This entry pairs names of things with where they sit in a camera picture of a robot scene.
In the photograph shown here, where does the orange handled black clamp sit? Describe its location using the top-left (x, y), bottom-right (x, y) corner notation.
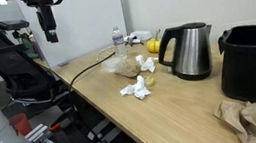
top-left (48, 121), bottom-right (64, 133)

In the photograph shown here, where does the red cup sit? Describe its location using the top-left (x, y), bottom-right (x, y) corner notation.
top-left (7, 112), bottom-right (34, 138)

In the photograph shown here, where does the thick black cable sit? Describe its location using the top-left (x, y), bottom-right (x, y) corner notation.
top-left (63, 50), bottom-right (130, 143)

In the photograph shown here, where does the small yellow tape roll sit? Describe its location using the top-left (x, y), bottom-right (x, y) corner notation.
top-left (144, 75), bottom-right (156, 87)

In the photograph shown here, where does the aluminium profile bracket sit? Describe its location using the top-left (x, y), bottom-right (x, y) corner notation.
top-left (24, 122), bottom-right (55, 143)

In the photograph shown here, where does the large clear tape roll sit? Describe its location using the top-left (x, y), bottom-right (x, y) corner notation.
top-left (100, 55), bottom-right (124, 74)

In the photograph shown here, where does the white charging cable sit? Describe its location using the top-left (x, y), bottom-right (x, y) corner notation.
top-left (94, 44), bottom-right (118, 63)

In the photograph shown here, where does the clear plastic water bottle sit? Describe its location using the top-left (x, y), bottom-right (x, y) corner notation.
top-left (110, 25), bottom-right (128, 61)

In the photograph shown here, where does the dark green container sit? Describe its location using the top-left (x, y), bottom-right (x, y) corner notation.
top-left (21, 31), bottom-right (40, 61)

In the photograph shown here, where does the black office chair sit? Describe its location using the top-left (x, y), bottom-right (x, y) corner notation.
top-left (0, 14), bottom-right (65, 113)

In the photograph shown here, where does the yellow toy pumpkin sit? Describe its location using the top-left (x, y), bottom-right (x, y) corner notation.
top-left (144, 28), bottom-right (166, 56)

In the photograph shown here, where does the crumpled brown paper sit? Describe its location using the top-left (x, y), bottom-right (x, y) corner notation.
top-left (112, 57), bottom-right (143, 81)
top-left (211, 95), bottom-right (256, 143)

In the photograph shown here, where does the crumpled white tissue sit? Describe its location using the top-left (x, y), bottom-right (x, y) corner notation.
top-left (135, 52), bottom-right (158, 75)
top-left (117, 74), bottom-right (153, 103)

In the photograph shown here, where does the white power strip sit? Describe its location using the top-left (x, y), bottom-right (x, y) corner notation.
top-left (129, 28), bottom-right (154, 44)

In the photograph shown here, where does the black plastic bin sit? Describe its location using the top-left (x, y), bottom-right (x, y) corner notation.
top-left (212, 23), bottom-right (256, 109)

